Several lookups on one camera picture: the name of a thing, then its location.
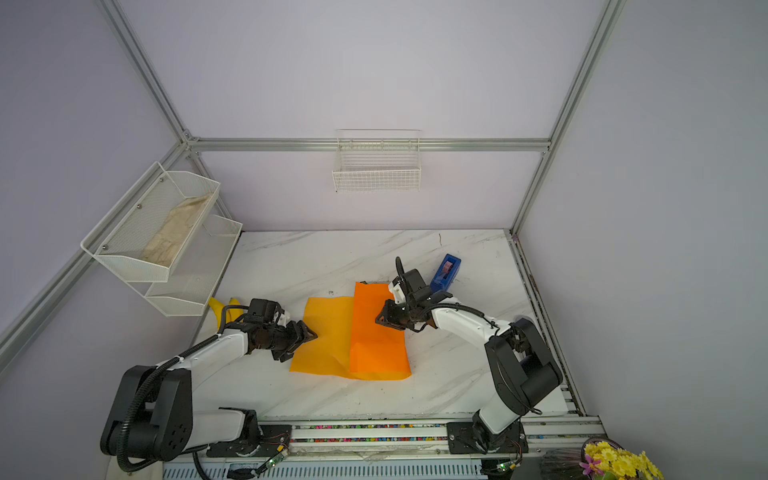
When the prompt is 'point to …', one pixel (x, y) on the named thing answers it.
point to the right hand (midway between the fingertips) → (376, 320)
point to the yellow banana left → (217, 308)
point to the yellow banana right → (233, 313)
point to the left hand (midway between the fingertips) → (308, 343)
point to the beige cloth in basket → (169, 237)
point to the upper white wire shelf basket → (146, 231)
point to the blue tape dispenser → (446, 273)
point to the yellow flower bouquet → (604, 462)
